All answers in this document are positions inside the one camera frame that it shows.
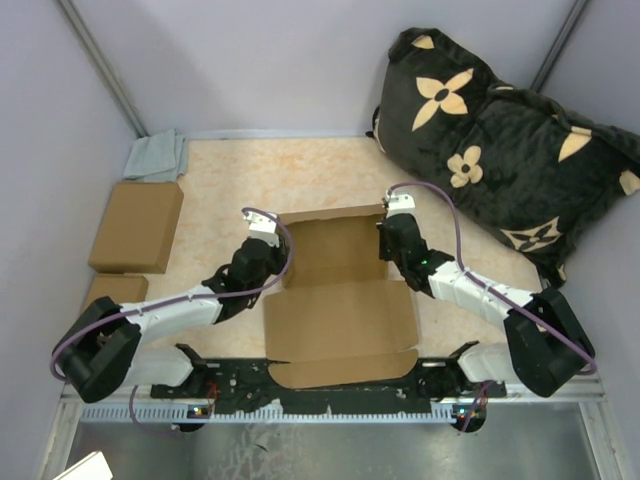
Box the lower folded cardboard box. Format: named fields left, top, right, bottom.
left=84, top=274, right=149, bottom=307

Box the grey folded cloth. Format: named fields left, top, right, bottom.
left=123, top=129, right=188, bottom=183

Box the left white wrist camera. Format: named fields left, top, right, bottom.
left=242, top=208, right=280, bottom=247

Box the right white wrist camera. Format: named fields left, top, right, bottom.
left=383, top=190, right=416, bottom=218

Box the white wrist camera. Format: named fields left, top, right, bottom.
left=242, top=208, right=280, bottom=247
left=383, top=190, right=416, bottom=218

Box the aluminium frame rail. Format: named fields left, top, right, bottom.
left=59, top=362, right=606, bottom=426

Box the upper folded cardboard box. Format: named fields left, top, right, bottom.
left=88, top=181, right=184, bottom=274

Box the white object at bottom corner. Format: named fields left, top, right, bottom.
left=54, top=451, right=114, bottom=480

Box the black floral plush cushion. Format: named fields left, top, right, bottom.
left=371, top=28, right=639, bottom=286

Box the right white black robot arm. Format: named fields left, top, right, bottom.
left=377, top=213, right=596, bottom=398

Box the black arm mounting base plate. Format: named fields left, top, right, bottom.
left=151, top=357, right=481, bottom=415

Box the folded cardboard box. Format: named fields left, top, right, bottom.
left=84, top=274, right=149, bottom=307
left=88, top=181, right=184, bottom=274

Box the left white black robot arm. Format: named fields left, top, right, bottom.
left=50, top=236, right=290, bottom=403

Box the brown cardboard box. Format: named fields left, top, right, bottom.
left=262, top=204, right=419, bottom=389

